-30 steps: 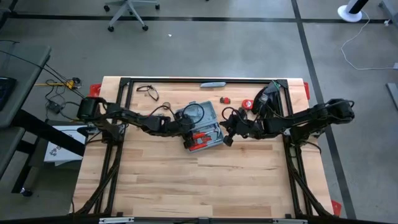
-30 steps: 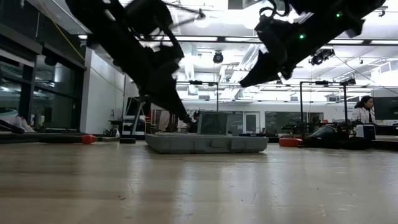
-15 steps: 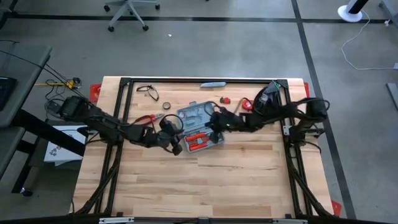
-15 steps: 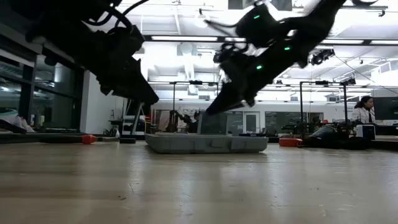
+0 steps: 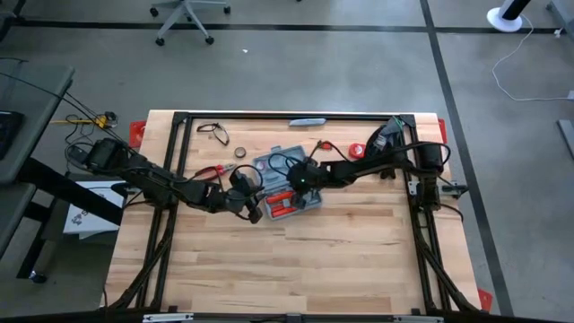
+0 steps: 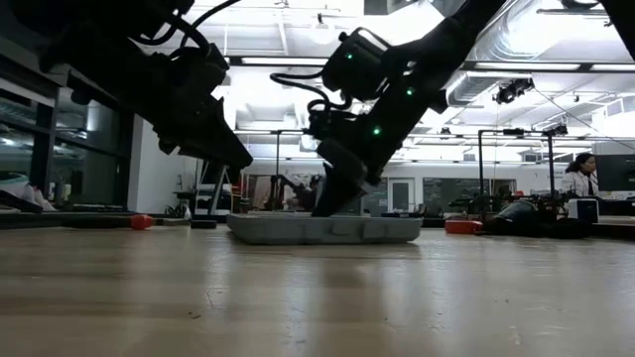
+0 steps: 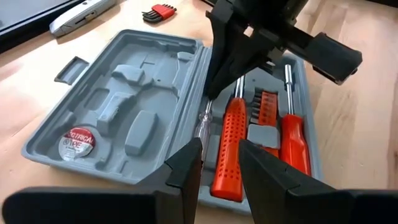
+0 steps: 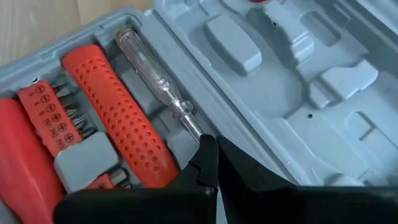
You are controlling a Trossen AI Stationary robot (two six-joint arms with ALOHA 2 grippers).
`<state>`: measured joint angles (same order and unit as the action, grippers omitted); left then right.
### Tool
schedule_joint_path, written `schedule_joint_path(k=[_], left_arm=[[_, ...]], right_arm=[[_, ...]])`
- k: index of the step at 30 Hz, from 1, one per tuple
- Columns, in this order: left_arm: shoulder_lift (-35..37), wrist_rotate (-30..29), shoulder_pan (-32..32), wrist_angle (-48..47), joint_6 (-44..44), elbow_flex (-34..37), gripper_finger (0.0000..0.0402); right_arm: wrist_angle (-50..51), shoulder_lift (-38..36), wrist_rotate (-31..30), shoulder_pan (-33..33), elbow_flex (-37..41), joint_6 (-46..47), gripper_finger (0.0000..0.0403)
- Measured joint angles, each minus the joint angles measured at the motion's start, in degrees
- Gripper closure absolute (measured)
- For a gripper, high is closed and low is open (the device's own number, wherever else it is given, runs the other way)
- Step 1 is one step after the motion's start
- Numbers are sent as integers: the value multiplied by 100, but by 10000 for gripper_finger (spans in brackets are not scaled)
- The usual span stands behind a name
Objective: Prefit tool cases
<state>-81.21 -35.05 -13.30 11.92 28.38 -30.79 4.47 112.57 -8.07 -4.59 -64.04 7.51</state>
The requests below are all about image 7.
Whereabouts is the red round tape roll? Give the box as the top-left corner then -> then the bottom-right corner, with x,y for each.
58,126 -> 96,162

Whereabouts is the thin steel screwdriver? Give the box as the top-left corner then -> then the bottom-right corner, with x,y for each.
193,99 -> 215,171

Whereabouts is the grey plastic tool case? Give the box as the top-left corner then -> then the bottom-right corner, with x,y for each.
21,29 -> 323,216

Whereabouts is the black aluminium table frame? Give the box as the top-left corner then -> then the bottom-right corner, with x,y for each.
0,0 -> 85,54

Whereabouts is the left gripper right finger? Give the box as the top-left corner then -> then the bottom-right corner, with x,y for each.
238,139 -> 337,224

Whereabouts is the grey utility knife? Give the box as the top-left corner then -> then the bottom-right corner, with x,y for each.
49,0 -> 118,38

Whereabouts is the red bit holder strip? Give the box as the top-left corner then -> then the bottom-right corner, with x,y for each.
257,90 -> 280,158

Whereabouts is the red handled screwdriver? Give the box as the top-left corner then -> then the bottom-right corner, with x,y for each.
279,63 -> 313,177

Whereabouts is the small red hand tool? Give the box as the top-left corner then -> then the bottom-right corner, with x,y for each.
141,3 -> 178,24

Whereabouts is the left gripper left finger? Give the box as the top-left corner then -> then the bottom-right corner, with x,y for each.
136,138 -> 203,224

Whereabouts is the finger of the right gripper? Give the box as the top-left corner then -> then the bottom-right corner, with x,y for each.
237,36 -> 283,79
204,11 -> 247,100

